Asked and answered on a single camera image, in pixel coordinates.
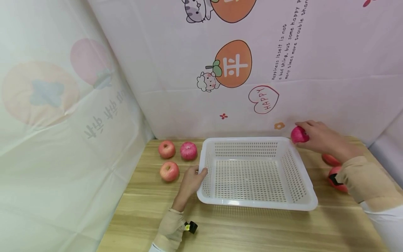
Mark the person's right forearm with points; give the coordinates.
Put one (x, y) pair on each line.
(374, 192)

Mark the white plastic perforated basket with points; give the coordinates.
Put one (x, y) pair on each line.
(252, 202)

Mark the person's left hand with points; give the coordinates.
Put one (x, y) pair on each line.
(189, 183)

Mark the person's left thumb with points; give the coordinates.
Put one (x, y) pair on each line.
(202, 173)

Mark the person's right hand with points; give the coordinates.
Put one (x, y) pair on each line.
(327, 140)

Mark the black wrist band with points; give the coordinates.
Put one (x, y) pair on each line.
(191, 227)

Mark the person's left forearm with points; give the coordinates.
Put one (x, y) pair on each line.
(170, 231)

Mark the person's right fingers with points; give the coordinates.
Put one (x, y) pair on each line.
(307, 124)

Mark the pale red apple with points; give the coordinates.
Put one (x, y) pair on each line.
(166, 149)
(169, 171)

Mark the person's right thumb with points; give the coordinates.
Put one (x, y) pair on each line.
(304, 144)

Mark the person's left fingers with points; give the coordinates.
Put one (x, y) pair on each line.
(193, 168)

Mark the deep pink striped apple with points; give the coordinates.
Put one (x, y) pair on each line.
(188, 151)

